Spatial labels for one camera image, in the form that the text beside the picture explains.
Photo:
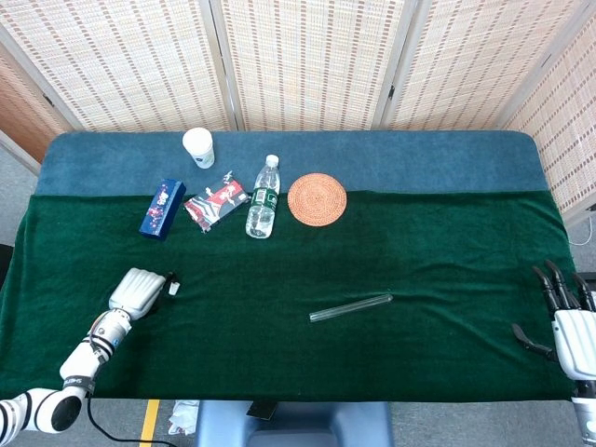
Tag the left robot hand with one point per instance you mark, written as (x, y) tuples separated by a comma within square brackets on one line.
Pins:
[(135, 293)]

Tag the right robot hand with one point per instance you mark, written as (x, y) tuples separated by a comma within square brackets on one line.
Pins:
[(575, 340)]

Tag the small white cap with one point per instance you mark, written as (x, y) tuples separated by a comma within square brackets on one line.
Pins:
[(173, 289)]

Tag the clear glass tube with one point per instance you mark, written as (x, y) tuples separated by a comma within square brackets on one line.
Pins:
[(349, 307)]

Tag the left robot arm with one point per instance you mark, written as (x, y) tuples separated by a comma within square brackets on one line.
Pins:
[(79, 358)]

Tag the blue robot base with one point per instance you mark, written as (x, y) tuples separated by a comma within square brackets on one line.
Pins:
[(298, 423)]

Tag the blue printed carton box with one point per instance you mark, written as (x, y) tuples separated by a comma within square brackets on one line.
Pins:
[(162, 209)]

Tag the red black white packet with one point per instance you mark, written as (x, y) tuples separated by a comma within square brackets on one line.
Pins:
[(216, 200)]

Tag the white crumpled cloth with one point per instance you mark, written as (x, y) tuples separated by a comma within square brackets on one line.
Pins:
[(184, 416)]

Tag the dark green velvet cloth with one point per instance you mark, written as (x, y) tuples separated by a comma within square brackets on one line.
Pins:
[(279, 270)]

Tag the clear plastic water bottle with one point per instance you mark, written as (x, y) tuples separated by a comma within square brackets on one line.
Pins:
[(261, 209)]

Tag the white paper cup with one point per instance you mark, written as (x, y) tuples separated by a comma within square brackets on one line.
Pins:
[(199, 146)]

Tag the flat black object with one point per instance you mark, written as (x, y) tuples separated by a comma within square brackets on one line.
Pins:
[(261, 410)]

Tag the woven bamboo screen panel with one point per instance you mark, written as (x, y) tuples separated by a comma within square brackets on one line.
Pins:
[(130, 65), (312, 65), (465, 65), (568, 139)]

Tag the orange woven round coaster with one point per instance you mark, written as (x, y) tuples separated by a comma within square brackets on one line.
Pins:
[(316, 200)]

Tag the brown woven screen panel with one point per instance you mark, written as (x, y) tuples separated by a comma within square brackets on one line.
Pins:
[(23, 116)]

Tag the blue table cover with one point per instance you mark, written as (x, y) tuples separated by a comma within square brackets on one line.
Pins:
[(419, 158)]

